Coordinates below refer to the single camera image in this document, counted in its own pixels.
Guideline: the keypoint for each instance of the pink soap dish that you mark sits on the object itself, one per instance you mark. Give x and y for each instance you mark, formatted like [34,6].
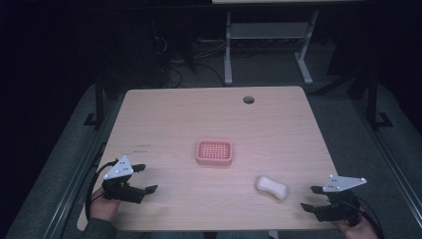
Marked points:
[214,152]

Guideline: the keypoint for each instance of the person's right hand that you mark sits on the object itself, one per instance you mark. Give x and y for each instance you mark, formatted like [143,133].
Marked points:
[360,231]

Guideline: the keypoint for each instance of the grey metal rail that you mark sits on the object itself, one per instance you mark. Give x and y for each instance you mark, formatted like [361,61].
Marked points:
[71,186]
[391,159]

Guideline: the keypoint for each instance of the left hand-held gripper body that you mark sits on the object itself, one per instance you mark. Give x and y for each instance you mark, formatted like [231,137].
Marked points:
[120,186]

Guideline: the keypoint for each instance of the white soap bar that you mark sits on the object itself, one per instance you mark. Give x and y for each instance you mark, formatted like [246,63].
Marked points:
[271,188]

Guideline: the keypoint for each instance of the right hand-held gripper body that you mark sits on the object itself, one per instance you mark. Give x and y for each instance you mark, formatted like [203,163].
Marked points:
[340,200]

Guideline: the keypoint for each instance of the white metal desk frame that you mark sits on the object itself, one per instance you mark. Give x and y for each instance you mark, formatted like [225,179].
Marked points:
[265,30]

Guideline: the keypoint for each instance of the black metal stand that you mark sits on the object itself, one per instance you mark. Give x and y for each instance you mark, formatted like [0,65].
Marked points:
[98,103]
[373,99]

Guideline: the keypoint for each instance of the person's left hand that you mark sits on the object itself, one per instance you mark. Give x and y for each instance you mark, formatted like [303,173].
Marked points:
[103,207]

